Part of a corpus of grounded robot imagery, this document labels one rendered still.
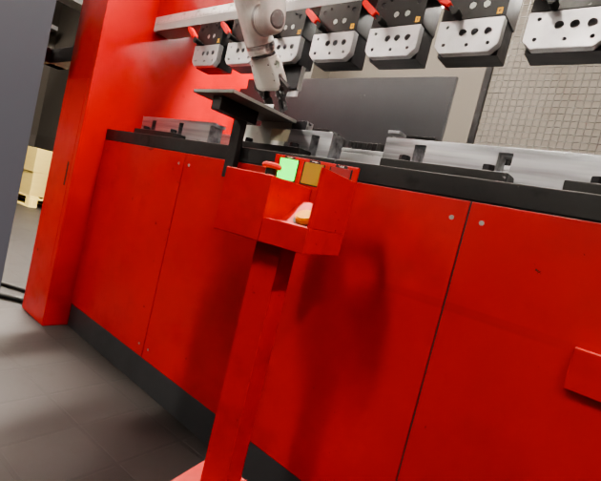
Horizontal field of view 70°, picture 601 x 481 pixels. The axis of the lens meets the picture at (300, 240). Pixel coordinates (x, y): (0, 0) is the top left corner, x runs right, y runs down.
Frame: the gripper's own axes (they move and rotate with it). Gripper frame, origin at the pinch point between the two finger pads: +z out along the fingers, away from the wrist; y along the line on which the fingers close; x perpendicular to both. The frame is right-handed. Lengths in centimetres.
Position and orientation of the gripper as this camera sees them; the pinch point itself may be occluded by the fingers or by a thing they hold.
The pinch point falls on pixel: (276, 105)
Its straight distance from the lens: 142.0
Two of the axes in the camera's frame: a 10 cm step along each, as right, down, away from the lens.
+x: -6.3, 5.5, -5.5
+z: 2.2, 8.1, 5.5
